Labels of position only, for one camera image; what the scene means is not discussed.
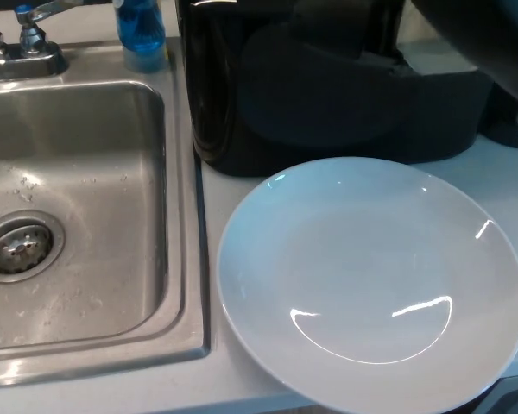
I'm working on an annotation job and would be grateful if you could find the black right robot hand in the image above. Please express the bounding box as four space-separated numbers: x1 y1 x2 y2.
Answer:
407 0 518 104

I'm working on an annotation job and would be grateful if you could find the metal sink drain strainer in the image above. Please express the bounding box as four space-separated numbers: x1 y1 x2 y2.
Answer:
0 210 66 284

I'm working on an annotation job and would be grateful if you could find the white round plate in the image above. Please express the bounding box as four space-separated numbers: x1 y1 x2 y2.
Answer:
216 157 518 414

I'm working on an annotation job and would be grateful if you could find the dark grey cabinet front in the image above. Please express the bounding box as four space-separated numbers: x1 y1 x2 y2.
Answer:
478 374 518 414

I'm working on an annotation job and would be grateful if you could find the chrome faucet handle blue cap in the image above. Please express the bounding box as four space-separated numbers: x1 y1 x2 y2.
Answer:
15 0 83 60

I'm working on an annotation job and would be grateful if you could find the chrome faucet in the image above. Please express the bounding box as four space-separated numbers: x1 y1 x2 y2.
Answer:
0 6 69 83

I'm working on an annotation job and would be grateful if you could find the stainless steel sink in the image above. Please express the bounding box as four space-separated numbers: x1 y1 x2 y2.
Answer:
0 41 212 387

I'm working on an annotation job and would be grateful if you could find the blue dish soap bottle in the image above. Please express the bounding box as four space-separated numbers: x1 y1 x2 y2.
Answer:
114 0 169 73

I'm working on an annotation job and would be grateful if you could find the black tissue paper dispenser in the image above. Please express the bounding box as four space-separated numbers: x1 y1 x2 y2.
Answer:
174 0 496 178

